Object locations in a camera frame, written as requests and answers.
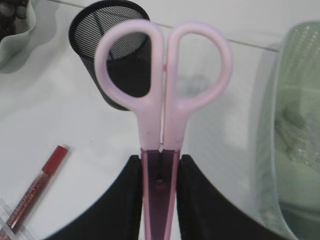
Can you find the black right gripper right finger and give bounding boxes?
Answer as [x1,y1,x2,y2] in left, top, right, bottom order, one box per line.
[176,154,283,240]

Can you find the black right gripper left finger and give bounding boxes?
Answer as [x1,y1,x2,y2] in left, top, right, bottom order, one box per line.
[47,155,143,240]

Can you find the pink scissors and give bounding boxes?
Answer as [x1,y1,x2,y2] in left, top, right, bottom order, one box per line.
[94,19,233,240]

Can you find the red grape bunch with leaf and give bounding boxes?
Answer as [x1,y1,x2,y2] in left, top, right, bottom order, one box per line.
[0,0,29,40]

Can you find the red glitter pen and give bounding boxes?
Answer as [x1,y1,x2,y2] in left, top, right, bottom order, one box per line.
[6,145,69,233]

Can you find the clear plastic ruler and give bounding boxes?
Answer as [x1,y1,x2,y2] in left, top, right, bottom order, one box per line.
[0,198,38,240]

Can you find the green plastic woven basket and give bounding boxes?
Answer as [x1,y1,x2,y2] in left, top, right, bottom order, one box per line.
[255,20,320,240]

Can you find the black mesh pen cup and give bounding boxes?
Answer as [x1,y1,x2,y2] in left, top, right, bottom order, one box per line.
[68,0,151,111]

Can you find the pale green wavy plate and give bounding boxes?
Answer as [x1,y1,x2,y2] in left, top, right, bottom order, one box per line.
[0,0,37,68]

